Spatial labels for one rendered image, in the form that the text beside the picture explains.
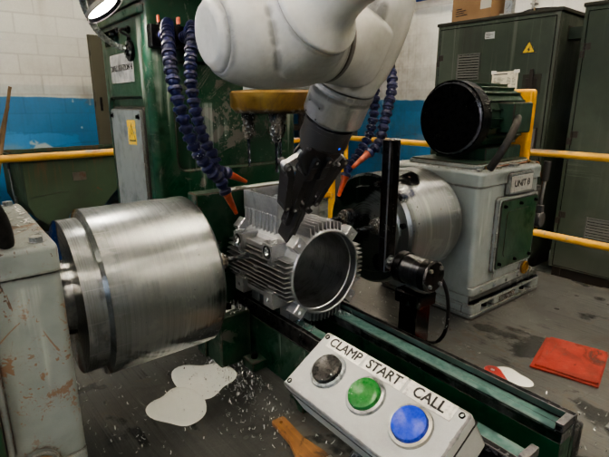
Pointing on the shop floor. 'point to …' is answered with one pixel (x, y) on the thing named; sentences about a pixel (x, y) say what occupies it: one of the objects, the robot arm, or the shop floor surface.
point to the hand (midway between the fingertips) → (291, 222)
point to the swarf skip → (60, 182)
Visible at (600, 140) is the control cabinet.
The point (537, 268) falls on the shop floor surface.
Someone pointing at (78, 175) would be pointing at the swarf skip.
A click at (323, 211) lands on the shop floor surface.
